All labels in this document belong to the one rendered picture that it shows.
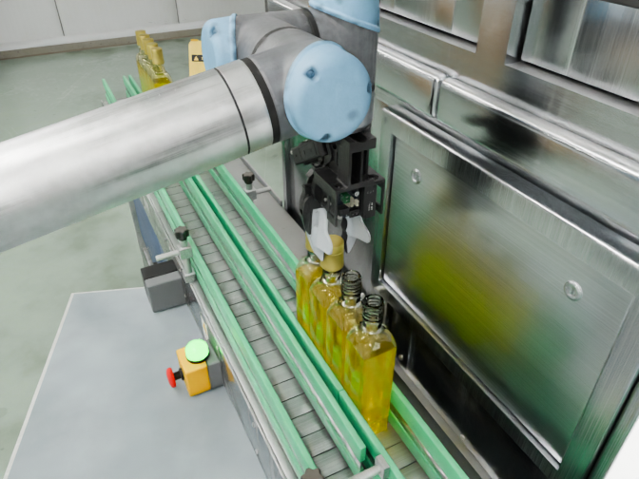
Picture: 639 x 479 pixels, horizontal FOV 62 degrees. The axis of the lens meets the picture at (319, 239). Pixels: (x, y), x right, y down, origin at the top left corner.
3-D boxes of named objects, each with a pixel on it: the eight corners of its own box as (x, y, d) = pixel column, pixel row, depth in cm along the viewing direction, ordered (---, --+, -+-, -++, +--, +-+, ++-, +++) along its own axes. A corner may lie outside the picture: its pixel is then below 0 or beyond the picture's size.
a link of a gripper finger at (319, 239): (318, 281, 73) (328, 222, 68) (300, 258, 77) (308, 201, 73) (338, 277, 75) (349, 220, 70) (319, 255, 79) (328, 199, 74)
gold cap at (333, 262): (348, 267, 80) (349, 243, 77) (326, 274, 78) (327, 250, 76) (337, 255, 82) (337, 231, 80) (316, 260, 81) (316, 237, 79)
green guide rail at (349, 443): (363, 479, 77) (366, 447, 73) (358, 482, 77) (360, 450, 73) (129, 96, 205) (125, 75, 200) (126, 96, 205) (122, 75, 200)
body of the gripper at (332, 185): (332, 232, 67) (334, 143, 60) (303, 201, 74) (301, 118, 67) (384, 218, 70) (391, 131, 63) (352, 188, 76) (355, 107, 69)
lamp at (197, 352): (212, 358, 104) (210, 348, 102) (189, 367, 103) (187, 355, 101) (205, 343, 107) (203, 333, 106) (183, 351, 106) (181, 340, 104)
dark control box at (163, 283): (186, 304, 128) (182, 277, 123) (153, 315, 125) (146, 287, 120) (178, 284, 134) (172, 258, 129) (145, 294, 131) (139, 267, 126)
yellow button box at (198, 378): (223, 386, 108) (220, 361, 104) (187, 400, 105) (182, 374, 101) (213, 362, 113) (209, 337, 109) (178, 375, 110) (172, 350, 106)
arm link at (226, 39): (224, 31, 47) (337, 18, 50) (193, 10, 55) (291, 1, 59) (234, 118, 51) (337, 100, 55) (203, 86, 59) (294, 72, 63)
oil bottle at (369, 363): (389, 429, 85) (400, 333, 73) (358, 444, 83) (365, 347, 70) (370, 403, 89) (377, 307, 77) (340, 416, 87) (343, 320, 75)
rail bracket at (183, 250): (199, 283, 115) (190, 232, 107) (164, 294, 112) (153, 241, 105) (193, 273, 118) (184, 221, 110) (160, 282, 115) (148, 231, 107)
